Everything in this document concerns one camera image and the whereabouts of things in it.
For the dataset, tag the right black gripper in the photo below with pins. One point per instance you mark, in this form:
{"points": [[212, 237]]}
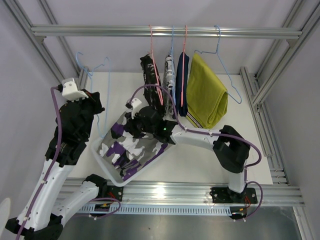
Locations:
{"points": [[130, 126]]}

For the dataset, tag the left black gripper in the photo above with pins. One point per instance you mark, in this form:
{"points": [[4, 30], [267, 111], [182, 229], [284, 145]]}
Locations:
{"points": [[93, 99]]}

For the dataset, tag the white plastic basket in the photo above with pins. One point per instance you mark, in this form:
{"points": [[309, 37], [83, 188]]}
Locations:
{"points": [[119, 165]]}

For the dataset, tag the purple camouflage trousers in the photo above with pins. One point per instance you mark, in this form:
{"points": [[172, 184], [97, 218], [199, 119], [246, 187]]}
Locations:
{"points": [[124, 138]]}

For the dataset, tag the light blue hanger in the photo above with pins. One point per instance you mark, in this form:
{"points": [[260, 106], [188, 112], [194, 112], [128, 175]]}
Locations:
{"points": [[217, 53], [90, 74], [172, 47]]}

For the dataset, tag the olive yellow trousers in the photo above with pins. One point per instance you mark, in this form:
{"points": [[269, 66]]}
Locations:
{"points": [[206, 95]]}

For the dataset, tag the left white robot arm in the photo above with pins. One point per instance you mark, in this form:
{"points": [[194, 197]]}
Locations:
{"points": [[41, 219]]}

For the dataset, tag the black white patterned trousers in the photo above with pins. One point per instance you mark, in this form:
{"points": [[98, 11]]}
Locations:
{"points": [[150, 93]]}

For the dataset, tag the left pink hanger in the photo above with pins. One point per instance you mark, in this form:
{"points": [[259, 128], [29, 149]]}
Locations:
{"points": [[159, 90]]}

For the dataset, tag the navy blue trousers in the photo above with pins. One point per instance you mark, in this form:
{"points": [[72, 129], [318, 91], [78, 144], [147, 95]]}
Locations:
{"points": [[181, 82]]}

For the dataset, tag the grey white printed trousers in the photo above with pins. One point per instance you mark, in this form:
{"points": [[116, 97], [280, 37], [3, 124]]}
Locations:
{"points": [[169, 84]]}

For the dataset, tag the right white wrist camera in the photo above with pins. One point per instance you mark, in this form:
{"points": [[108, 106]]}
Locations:
{"points": [[134, 104]]}

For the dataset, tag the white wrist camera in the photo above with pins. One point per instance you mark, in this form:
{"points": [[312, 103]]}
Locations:
{"points": [[134, 104], [70, 90]]}

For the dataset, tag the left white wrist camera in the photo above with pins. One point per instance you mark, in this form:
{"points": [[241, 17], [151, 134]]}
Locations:
{"points": [[70, 90]]}

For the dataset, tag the aluminium frame left struts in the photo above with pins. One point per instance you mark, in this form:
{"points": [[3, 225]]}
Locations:
{"points": [[38, 42]]}

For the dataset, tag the aluminium frame struts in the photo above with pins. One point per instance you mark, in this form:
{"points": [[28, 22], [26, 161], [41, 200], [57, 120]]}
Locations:
{"points": [[284, 98], [38, 42]]}

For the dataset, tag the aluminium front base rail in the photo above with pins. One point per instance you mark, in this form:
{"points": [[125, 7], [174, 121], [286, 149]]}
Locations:
{"points": [[198, 194]]}

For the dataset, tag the grey slotted cable duct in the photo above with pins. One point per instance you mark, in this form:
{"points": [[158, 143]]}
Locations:
{"points": [[177, 210]]}

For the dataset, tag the aluminium hanging rail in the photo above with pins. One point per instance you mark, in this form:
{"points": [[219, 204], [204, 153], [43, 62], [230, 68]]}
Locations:
{"points": [[59, 30]]}

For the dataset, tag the aluminium frame right struts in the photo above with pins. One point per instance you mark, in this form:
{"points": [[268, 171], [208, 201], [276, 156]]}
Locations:
{"points": [[284, 98]]}

